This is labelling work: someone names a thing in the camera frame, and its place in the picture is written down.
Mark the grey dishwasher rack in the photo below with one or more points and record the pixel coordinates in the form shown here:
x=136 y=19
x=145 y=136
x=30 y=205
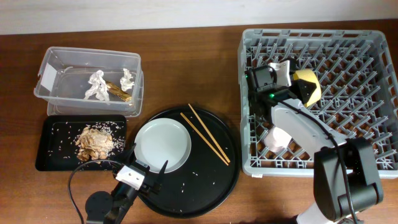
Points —
x=359 y=94

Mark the black rectangular tray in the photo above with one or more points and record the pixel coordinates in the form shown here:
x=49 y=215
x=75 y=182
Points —
x=39 y=164

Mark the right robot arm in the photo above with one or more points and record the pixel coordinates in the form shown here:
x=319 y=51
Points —
x=346 y=180

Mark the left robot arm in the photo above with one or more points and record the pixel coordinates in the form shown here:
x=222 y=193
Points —
x=104 y=207

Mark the round black tray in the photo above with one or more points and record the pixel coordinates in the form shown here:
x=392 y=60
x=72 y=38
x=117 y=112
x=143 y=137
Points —
x=204 y=181

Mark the yellow bowl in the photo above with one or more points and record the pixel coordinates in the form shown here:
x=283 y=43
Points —
x=309 y=76

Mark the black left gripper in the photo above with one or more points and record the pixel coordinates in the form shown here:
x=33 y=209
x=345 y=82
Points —
x=157 y=183

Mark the clear plastic bin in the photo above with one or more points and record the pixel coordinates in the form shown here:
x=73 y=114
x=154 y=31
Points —
x=64 y=79

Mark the white napkin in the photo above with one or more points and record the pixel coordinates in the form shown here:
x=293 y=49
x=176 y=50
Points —
x=98 y=87
x=127 y=81

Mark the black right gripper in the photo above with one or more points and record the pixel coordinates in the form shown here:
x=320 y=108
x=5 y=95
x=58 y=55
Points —
x=299 y=86

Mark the pink plastic cup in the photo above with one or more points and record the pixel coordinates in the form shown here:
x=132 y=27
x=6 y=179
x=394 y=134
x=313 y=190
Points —
x=277 y=139

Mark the food scraps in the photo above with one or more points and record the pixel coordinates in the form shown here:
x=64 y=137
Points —
x=94 y=144

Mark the white round plate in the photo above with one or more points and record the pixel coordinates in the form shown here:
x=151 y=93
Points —
x=163 y=142

